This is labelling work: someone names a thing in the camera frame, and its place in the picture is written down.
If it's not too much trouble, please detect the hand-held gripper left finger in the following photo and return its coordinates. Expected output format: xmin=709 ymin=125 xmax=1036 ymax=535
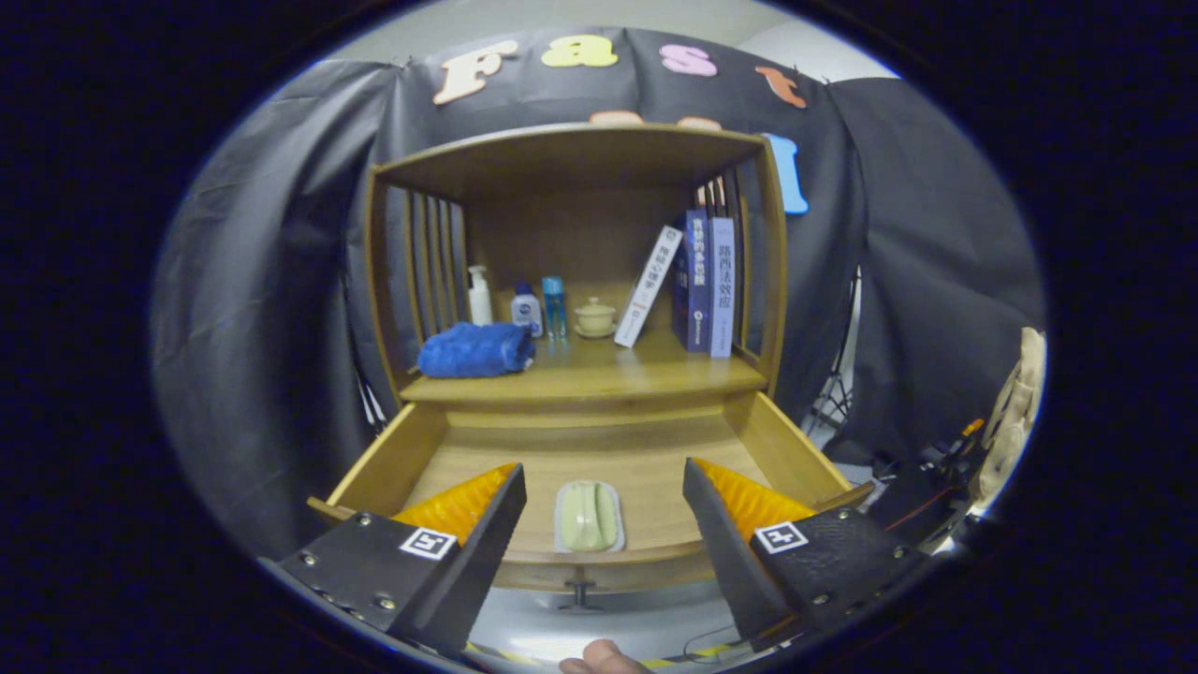
xmin=257 ymin=462 xmax=528 ymax=654

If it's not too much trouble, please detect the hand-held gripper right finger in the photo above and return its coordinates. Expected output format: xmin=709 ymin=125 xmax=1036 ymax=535
xmin=681 ymin=457 xmax=937 ymax=653

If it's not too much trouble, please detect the green soap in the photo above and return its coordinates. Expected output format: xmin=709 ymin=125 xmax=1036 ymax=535
xmin=554 ymin=479 xmax=626 ymax=553

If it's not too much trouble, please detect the wooden drawer with black knob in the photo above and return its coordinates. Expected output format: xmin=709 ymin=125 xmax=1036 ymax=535
xmin=307 ymin=391 xmax=876 ymax=614

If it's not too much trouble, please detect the wooden countertop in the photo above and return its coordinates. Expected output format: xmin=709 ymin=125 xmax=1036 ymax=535
xmin=401 ymin=323 xmax=770 ymax=405

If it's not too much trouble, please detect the wooden cabinet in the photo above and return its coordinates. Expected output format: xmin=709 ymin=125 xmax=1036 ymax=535
xmin=363 ymin=122 xmax=790 ymax=418

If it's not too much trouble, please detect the black tripod stand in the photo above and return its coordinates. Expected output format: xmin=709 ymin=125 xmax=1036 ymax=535
xmin=354 ymin=370 xmax=387 ymax=436
xmin=810 ymin=267 xmax=862 ymax=441

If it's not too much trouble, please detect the folded blue towel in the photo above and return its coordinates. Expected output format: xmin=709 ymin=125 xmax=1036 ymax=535
xmin=417 ymin=322 xmax=536 ymax=379

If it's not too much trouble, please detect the small white bottle blue cap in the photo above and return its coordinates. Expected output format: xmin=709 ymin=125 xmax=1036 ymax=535
xmin=510 ymin=283 xmax=544 ymax=338

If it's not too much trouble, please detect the white pump bottle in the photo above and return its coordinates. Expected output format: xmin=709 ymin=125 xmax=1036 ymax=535
xmin=467 ymin=265 xmax=494 ymax=327

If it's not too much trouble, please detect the light blue bottle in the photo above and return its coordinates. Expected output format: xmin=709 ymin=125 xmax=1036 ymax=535
xmin=541 ymin=275 xmax=567 ymax=340

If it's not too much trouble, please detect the pale blue book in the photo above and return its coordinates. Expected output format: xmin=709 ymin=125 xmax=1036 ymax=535
xmin=709 ymin=217 xmax=738 ymax=359

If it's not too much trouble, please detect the beige lidded teacup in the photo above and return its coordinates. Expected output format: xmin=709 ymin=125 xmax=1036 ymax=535
xmin=573 ymin=297 xmax=619 ymax=339

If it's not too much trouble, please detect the dark blue book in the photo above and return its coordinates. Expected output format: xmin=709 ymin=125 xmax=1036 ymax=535
xmin=670 ymin=209 xmax=712 ymax=354

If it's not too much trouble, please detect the white book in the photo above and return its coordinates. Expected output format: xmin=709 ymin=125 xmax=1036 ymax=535
xmin=614 ymin=225 xmax=684 ymax=349

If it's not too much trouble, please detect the beige bag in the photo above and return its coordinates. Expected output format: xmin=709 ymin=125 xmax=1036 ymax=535
xmin=973 ymin=326 xmax=1047 ymax=506

